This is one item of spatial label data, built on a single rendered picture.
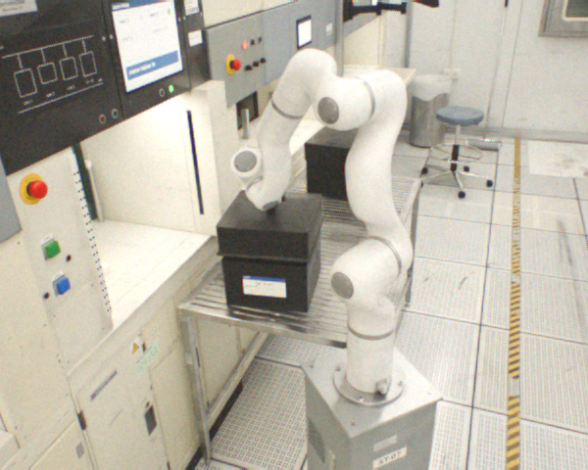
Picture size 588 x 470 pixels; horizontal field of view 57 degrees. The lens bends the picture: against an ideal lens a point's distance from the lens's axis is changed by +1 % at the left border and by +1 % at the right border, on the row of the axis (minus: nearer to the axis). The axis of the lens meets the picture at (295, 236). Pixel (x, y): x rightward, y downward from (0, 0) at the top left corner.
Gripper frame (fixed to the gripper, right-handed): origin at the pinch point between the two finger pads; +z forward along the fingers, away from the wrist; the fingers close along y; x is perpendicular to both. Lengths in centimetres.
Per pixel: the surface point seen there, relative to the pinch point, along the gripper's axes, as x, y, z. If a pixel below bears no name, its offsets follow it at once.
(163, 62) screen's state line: -30, 29, -31
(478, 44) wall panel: -276, -100, 303
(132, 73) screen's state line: -19, 31, -41
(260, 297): 28.4, 1.8, 10.3
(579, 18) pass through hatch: -276, -177, 267
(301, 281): 23.2, -11.9, 5.1
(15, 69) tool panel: 1, 36, -73
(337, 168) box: -41, -12, 64
